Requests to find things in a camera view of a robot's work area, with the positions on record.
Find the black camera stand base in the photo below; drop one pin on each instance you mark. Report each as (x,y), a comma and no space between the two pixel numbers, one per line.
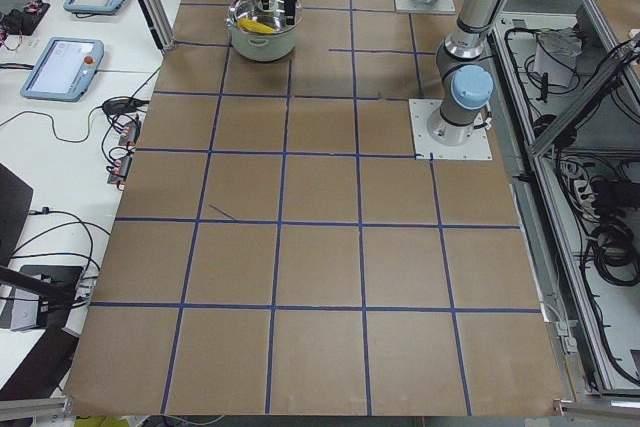
(41,296)

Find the pale green metal pot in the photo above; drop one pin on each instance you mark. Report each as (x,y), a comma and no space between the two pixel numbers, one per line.
(260,47)

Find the yellow corn cob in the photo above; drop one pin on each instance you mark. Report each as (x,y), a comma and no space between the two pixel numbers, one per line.
(255,26)

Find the near blue teach pendant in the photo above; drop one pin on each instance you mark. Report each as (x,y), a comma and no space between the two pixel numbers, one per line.
(64,70)

